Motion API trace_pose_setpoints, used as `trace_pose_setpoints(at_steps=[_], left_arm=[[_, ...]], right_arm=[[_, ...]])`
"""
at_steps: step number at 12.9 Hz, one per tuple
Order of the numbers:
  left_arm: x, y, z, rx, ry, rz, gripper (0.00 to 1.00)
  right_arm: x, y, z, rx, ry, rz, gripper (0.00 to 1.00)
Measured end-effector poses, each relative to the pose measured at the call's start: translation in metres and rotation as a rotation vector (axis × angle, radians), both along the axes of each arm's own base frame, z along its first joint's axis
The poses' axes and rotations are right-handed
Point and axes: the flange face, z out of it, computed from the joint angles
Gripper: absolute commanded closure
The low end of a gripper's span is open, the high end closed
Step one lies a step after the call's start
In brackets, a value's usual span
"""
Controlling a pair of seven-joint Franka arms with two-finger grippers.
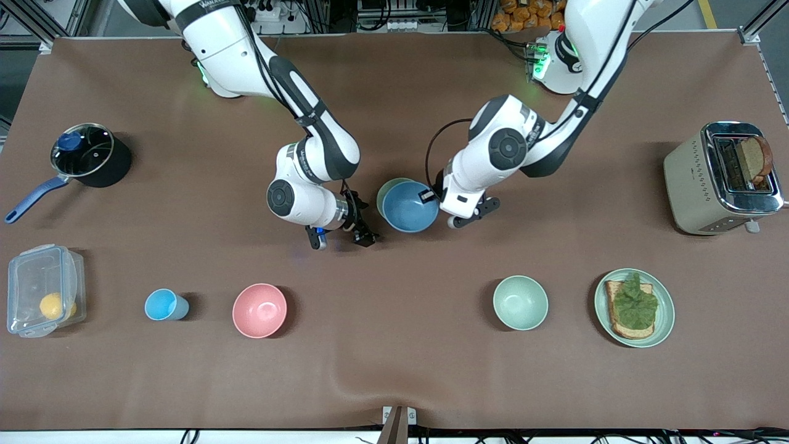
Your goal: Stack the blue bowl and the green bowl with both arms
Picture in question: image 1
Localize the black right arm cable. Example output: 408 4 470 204
234 0 356 199

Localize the green lettuce leaf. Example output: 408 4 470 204
613 272 659 331

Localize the blue cup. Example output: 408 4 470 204
144 288 190 322

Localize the metal table clamp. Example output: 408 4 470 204
382 405 418 444

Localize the glass lid with blue knob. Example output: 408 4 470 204
51 123 115 178

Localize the pink bowl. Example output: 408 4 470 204
232 283 288 339

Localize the toast slice in toaster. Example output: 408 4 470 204
737 135 775 186

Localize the white socket strip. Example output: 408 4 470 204
356 16 423 33

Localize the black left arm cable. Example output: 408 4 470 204
423 0 700 187

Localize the bag of orange fruit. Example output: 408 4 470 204
491 0 568 33

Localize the black pot with blue handle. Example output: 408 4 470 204
5 123 133 224

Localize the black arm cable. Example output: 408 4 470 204
234 0 356 199
423 0 700 187

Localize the clear plastic food container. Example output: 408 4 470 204
7 244 88 339

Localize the yellow lemon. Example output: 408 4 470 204
39 292 78 321

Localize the blue bowl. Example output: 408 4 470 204
382 181 440 234

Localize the light green plate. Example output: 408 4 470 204
594 268 676 349

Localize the white power strip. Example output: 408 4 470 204
250 0 300 35

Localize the beige and chrome toaster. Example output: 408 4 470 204
664 121 787 236

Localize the brown table cover sheet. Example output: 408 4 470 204
0 31 789 432

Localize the brown bread slice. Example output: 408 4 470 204
604 279 659 340

